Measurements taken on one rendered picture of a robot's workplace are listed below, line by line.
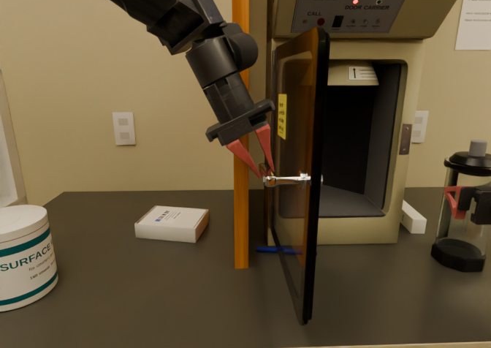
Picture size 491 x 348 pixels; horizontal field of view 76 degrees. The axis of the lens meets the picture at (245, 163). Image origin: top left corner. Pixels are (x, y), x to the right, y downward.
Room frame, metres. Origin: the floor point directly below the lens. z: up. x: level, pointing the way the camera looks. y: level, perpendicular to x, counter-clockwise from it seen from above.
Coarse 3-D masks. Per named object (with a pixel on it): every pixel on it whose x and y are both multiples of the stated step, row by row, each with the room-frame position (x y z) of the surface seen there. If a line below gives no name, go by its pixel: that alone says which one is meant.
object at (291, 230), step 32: (320, 32) 0.37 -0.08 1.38; (288, 64) 0.52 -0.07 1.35; (320, 64) 0.36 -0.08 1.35; (288, 96) 0.52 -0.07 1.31; (320, 96) 0.36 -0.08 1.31; (288, 128) 0.51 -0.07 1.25; (288, 160) 0.50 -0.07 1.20; (288, 192) 0.49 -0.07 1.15; (288, 224) 0.48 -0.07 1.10; (288, 256) 0.47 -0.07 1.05
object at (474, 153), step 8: (472, 144) 0.62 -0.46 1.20; (480, 144) 0.61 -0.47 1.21; (456, 152) 0.65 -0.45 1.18; (464, 152) 0.65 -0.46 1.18; (472, 152) 0.62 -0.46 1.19; (480, 152) 0.61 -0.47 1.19; (456, 160) 0.62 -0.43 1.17; (464, 160) 0.61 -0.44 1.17; (472, 160) 0.60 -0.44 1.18; (480, 160) 0.59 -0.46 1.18; (488, 160) 0.59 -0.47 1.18
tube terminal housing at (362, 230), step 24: (336, 48) 0.69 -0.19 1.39; (360, 48) 0.69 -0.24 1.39; (384, 48) 0.69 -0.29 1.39; (408, 48) 0.69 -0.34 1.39; (408, 72) 0.69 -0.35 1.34; (408, 96) 0.69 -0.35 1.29; (408, 120) 0.69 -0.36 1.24; (264, 192) 0.77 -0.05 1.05; (264, 216) 0.76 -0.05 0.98; (384, 216) 0.69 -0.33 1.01; (336, 240) 0.69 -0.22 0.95; (360, 240) 0.69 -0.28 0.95; (384, 240) 0.69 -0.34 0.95
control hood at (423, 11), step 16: (288, 0) 0.61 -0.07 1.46; (416, 0) 0.61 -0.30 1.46; (432, 0) 0.61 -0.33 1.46; (448, 0) 0.61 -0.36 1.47; (288, 16) 0.63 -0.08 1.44; (400, 16) 0.63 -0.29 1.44; (416, 16) 0.64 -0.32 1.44; (432, 16) 0.64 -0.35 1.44; (272, 32) 0.68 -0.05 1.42; (288, 32) 0.65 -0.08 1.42; (400, 32) 0.66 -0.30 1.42; (416, 32) 0.66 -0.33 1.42; (432, 32) 0.66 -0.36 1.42
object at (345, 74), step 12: (336, 60) 0.73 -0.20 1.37; (348, 60) 0.72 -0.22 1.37; (360, 60) 0.73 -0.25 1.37; (336, 72) 0.72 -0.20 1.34; (348, 72) 0.71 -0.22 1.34; (360, 72) 0.71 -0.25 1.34; (372, 72) 0.73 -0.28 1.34; (336, 84) 0.71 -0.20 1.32; (348, 84) 0.70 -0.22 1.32; (360, 84) 0.70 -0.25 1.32; (372, 84) 0.72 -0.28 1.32
